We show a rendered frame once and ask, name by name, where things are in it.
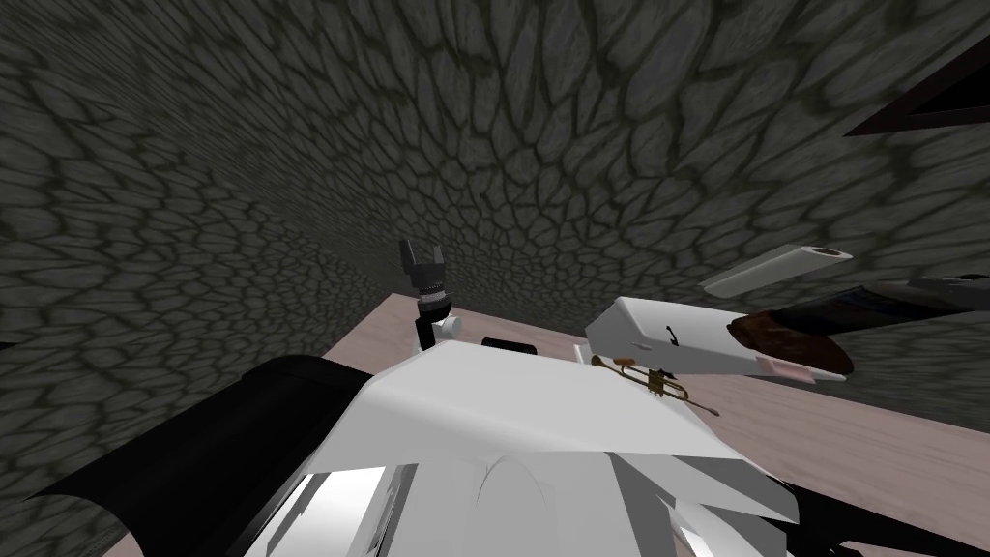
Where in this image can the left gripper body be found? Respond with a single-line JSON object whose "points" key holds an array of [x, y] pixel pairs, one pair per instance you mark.
{"points": [[428, 276]]}

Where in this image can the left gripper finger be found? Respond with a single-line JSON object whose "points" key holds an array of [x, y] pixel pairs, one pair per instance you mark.
{"points": [[407, 254], [438, 256]]}

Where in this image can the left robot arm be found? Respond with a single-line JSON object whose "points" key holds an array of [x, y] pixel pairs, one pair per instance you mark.
{"points": [[232, 449]]}

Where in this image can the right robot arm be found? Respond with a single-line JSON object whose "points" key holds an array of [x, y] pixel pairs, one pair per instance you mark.
{"points": [[882, 530]]}

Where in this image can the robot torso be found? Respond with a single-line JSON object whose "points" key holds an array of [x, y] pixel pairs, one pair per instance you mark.
{"points": [[503, 418]]}

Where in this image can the white box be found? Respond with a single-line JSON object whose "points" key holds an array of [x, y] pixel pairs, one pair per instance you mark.
{"points": [[665, 329]]}

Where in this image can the brass trumpet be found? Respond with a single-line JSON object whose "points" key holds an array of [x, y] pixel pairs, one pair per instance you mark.
{"points": [[650, 377]]}

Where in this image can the pale grey tube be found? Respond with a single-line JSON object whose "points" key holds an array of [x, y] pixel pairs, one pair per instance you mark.
{"points": [[773, 268]]}

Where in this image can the brown rounded loaf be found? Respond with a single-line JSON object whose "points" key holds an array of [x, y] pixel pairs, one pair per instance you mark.
{"points": [[789, 344]]}

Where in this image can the black long bar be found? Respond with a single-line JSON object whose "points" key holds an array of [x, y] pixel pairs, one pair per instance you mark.
{"points": [[874, 305]]}

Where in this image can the pale wooden table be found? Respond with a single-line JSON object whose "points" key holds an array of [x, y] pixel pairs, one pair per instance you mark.
{"points": [[851, 452]]}

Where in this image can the dark framed picture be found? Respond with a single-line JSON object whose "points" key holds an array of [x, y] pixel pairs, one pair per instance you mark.
{"points": [[943, 97]]}

